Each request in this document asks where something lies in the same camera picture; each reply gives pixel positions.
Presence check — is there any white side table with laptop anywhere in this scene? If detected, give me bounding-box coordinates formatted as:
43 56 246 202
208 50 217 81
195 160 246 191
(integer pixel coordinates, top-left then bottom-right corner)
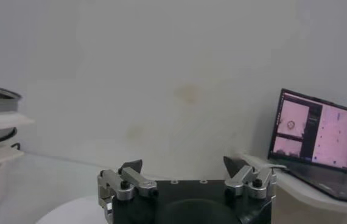
240 153 347 224

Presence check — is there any white laptop cable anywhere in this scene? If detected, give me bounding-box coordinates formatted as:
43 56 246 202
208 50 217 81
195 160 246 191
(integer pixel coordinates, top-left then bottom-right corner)
252 163 287 170

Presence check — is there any grey open laptop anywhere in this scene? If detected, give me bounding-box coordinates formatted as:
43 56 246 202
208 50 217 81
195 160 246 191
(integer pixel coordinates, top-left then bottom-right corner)
267 88 347 205

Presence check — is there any white round plate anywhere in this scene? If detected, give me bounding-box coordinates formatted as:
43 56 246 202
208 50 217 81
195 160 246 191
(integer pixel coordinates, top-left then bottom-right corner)
35 194 113 224

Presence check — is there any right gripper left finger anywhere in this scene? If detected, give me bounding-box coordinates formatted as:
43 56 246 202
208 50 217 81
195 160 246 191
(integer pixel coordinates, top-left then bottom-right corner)
97 159 159 201

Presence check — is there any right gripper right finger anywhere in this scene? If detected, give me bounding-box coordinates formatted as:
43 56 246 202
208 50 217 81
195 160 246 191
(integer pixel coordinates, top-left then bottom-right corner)
223 155 276 200

